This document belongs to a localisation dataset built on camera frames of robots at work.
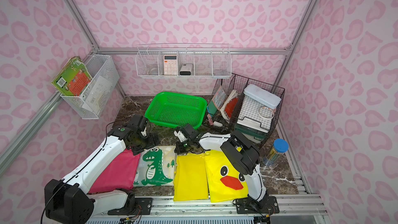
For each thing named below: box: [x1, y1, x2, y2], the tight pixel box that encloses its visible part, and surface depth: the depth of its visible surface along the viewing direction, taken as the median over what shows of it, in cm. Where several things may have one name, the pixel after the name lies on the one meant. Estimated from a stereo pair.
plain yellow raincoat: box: [173, 152, 209, 202], surface depth 82 cm
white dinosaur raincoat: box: [133, 145, 178, 187], surface depth 83 cm
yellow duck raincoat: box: [205, 149, 249, 203], surface depth 81 cm
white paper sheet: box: [81, 75, 112, 115], surface depth 85 cm
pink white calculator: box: [163, 54, 178, 76], surface depth 95 cm
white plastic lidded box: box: [236, 83, 282, 134], surface depth 86 cm
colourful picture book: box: [206, 86, 228, 116], surface depth 109 cm
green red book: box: [51, 56, 93, 96], surface depth 73 cm
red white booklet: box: [219, 89, 239, 122], surface depth 102 cm
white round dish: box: [147, 67, 159, 76], surface depth 97 cm
